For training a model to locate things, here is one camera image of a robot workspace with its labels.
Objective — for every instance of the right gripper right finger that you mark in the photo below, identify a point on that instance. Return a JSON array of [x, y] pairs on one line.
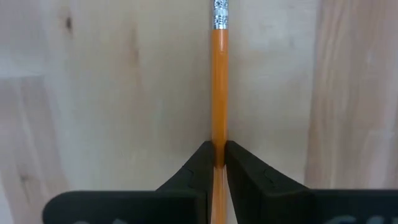
[[295, 207]]

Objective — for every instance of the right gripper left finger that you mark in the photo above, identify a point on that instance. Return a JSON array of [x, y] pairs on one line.
[[140, 207]]

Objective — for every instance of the orange pencil pink eraser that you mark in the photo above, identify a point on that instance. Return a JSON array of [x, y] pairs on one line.
[[220, 77]]

